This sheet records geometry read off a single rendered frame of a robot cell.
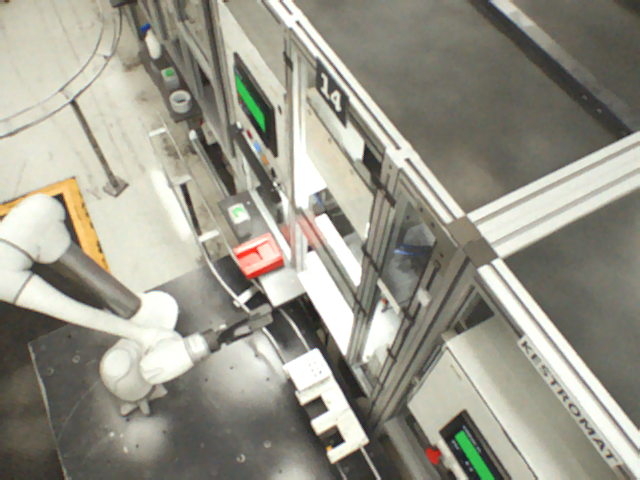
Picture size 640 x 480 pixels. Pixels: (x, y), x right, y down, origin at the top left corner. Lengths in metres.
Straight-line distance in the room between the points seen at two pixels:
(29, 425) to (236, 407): 1.29
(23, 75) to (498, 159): 3.98
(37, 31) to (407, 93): 4.13
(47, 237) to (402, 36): 1.14
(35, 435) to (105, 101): 2.27
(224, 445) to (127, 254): 1.56
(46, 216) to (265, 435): 1.08
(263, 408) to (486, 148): 1.42
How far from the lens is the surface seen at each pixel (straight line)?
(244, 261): 2.08
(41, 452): 3.04
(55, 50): 4.70
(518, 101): 1.12
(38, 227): 1.72
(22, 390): 3.17
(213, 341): 1.70
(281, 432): 2.10
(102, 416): 2.24
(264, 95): 1.45
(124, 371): 1.97
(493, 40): 1.24
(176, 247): 3.25
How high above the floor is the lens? 2.74
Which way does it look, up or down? 59 degrees down
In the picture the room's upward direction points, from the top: 2 degrees clockwise
